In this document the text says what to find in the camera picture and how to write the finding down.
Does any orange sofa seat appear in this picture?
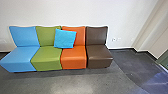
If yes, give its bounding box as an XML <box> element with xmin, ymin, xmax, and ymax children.
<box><xmin>59</xmin><ymin>25</ymin><xmax>88</xmax><ymax>71</ymax></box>

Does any brown sofa seat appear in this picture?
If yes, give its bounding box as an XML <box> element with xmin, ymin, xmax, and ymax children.
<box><xmin>85</xmin><ymin>25</ymin><xmax>114</xmax><ymax>70</ymax></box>

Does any blue square cushion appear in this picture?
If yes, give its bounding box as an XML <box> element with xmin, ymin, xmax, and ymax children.
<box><xmin>53</xmin><ymin>28</ymin><xmax>78</xmax><ymax>50</ymax></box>

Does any blue sofa seat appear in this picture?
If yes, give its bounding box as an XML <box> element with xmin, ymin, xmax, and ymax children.
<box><xmin>0</xmin><ymin>25</ymin><xmax>41</xmax><ymax>74</ymax></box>

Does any white wall outlet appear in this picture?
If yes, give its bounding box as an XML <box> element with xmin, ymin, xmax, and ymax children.
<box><xmin>112</xmin><ymin>36</ymin><xmax>122</xmax><ymax>43</ymax></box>

